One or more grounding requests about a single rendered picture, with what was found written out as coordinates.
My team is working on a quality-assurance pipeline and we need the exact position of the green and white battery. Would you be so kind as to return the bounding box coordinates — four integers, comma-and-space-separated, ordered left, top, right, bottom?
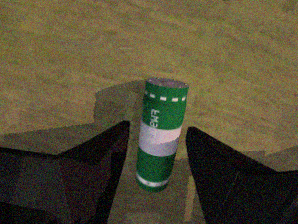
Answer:
136, 77, 189, 192

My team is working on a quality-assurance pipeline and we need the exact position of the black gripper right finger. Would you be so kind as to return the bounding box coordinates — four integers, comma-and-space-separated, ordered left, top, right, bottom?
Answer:
186, 127, 298, 224

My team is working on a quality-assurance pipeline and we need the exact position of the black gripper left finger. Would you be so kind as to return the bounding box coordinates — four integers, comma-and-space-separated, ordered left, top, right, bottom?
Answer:
0, 120, 130, 224

